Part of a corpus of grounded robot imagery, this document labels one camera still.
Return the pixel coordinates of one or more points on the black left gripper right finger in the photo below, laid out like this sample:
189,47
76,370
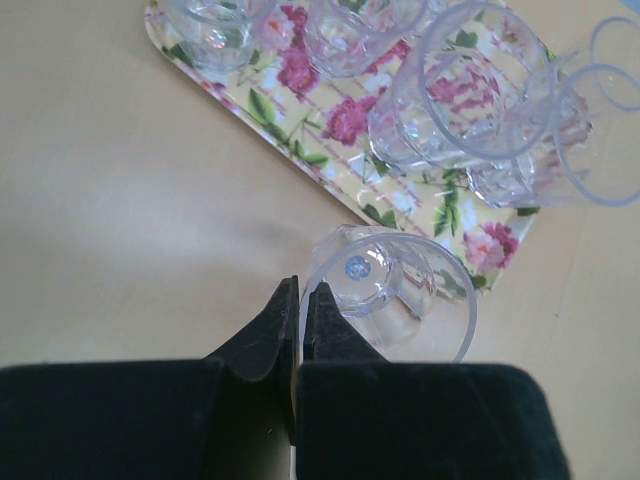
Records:
362,417

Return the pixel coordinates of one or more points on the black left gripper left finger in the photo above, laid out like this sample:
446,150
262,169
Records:
158,419

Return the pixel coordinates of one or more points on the small clear glass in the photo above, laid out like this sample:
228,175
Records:
606,62
343,38
409,298

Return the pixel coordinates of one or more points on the large clear faceted tumbler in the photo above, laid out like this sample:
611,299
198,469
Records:
476,89

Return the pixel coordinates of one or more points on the clear faceted tumbler front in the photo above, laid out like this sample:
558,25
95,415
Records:
589,155

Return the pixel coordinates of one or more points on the clear glass sideways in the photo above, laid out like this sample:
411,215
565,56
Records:
217,36

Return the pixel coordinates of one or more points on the floral patterned tray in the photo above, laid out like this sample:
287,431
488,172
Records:
320,125

